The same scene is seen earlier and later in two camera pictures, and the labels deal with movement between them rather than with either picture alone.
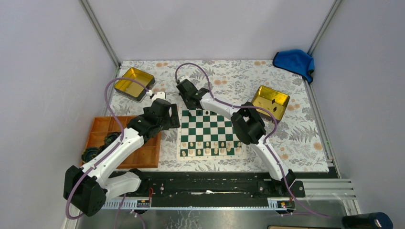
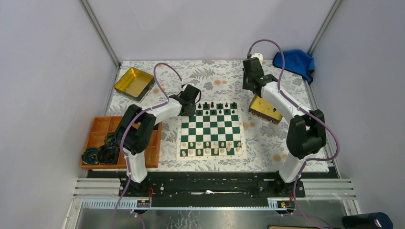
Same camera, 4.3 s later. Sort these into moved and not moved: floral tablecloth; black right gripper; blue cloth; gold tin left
Moved: black right gripper
Not moved: blue cloth; floral tablecloth; gold tin left
